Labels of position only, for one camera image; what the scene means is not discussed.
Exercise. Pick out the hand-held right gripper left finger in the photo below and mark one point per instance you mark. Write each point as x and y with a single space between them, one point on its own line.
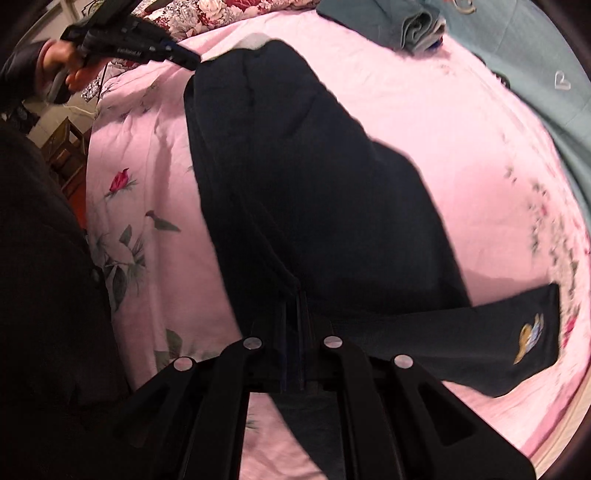
240 369

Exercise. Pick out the wooden chair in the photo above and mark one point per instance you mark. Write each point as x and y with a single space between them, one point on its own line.
62 147

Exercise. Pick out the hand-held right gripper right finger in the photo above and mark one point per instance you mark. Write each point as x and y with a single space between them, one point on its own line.
340 369

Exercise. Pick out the person's dark clothing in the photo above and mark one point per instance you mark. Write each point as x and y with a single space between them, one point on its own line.
41 300

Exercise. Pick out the pink floral bed sheet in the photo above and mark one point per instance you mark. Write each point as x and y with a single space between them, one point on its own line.
461 152

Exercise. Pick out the red floral blanket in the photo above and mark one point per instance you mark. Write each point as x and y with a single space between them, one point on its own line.
221 11

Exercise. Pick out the teal blanket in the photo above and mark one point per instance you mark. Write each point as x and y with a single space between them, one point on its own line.
517 50

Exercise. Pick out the person's left hand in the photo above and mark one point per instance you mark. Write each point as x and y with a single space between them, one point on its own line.
55 55

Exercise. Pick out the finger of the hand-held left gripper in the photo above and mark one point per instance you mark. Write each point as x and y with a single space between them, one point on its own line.
178 53

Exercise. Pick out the folded teal cloth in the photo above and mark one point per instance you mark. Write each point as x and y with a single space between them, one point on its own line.
397 23

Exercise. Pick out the dark navy pants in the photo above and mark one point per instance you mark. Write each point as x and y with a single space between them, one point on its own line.
314 184

